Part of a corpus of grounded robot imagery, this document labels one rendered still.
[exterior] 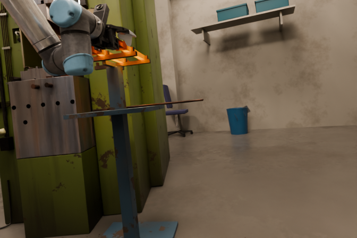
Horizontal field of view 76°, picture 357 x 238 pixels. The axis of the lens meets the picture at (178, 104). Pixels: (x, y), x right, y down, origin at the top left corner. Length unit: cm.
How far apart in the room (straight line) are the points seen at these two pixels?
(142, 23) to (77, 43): 143
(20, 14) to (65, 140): 85
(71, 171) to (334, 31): 454
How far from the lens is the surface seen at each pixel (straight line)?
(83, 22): 69
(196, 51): 504
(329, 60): 485
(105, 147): 160
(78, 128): 143
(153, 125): 195
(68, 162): 149
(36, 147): 156
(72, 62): 66
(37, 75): 161
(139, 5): 212
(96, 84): 160
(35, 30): 78
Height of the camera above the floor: 71
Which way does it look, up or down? 1 degrees down
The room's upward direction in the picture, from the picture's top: 6 degrees counter-clockwise
